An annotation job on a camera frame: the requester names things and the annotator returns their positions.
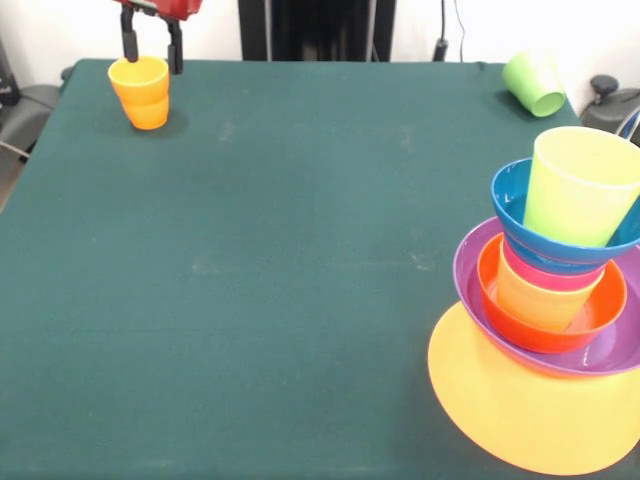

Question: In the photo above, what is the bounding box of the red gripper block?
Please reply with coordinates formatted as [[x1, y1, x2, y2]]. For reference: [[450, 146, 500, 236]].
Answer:
[[112, 0, 205, 76]]

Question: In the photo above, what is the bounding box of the orange cup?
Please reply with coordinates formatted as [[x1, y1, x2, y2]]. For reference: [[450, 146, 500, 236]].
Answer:
[[122, 94, 170, 132], [107, 55, 170, 106]]

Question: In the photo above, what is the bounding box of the purple bowl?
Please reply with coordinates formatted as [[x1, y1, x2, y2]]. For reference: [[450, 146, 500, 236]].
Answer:
[[452, 215, 640, 377]]

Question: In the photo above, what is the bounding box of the blue bowl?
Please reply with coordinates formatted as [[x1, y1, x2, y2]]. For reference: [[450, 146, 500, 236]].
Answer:
[[490, 158, 640, 275]]

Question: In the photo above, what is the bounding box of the small orange-red bowl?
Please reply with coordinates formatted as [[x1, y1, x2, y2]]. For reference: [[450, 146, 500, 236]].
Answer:
[[477, 232, 629, 355]]

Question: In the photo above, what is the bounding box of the light green cup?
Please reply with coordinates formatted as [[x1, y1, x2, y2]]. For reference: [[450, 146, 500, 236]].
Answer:
[[522, 125, 640, 249]]

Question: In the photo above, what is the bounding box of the red cup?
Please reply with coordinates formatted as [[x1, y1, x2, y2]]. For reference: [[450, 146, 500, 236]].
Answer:
[[501, 238, 607, 294]]

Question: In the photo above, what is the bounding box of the yellow cup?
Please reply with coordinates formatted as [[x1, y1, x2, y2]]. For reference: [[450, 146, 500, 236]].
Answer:
[[496, 252, 607, 334]]

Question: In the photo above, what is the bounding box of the large orange bowl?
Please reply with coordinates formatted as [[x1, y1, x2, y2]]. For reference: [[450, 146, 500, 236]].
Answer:
[[427, 299, 640, 476]]

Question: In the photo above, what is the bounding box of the black office chair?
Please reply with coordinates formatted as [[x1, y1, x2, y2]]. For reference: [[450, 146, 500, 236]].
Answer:
[[582, 74, 640, 139], [0, 39, 62, 161]]

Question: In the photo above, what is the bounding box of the dark green tablecloth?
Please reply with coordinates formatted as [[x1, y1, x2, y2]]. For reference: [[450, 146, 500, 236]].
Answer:
[[0, 58, 640, 480]]

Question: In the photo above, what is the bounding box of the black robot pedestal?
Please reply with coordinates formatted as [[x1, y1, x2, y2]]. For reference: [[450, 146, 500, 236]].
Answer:
[[238, 0, 396, 62]]

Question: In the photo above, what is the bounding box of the black cable with plug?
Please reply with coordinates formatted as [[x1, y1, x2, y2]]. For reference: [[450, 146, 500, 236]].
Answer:
[[432, 0, 450, 64]]

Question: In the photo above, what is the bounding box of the tangle of floor cables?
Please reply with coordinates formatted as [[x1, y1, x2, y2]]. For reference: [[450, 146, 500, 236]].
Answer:
[[617, 107, 640, 149]]

